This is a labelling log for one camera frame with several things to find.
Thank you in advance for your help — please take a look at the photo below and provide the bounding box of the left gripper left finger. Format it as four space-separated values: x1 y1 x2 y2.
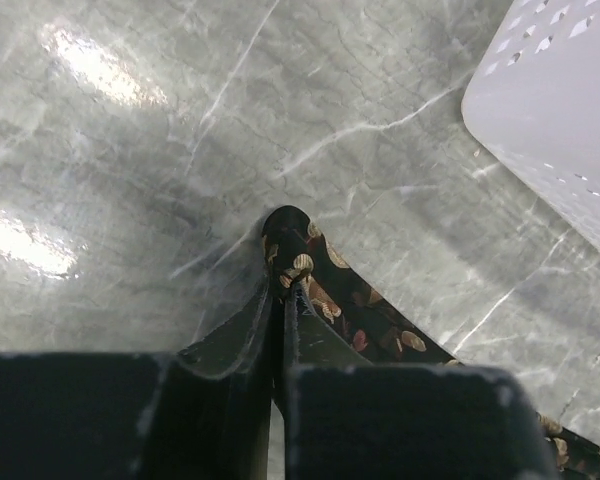
0 283 272 479

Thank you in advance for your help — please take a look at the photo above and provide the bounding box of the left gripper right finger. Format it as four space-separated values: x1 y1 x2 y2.
282 288 558 479

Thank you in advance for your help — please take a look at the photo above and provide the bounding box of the black gold floral tie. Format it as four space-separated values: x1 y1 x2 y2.
261 205 600 479

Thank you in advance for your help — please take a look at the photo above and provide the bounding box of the white empty plastic basket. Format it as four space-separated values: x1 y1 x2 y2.
461 0 600 252

